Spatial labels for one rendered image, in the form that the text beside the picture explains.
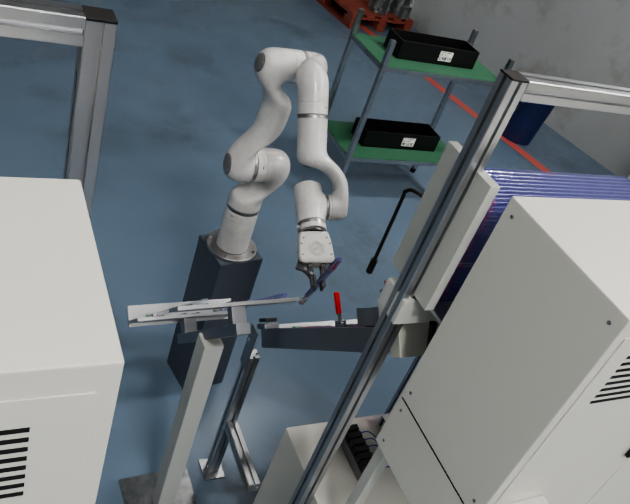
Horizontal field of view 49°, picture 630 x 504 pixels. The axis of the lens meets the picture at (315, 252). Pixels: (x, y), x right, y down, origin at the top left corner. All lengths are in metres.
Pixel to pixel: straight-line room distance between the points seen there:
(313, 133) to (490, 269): 0.84
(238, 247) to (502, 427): 1.43
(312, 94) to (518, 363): 1.04
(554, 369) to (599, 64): 5.87
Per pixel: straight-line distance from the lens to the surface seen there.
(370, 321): 1.77
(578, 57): 7.13
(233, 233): 2.50
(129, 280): 3.43
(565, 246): 1.24
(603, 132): 6.96
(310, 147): 2.01
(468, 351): 1.41
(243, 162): 2.32
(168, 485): 2.53
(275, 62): 2.14
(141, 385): 2.99
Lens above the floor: 2.25
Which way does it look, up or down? 35 degrees down
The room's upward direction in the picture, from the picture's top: 21 degrees clockwise
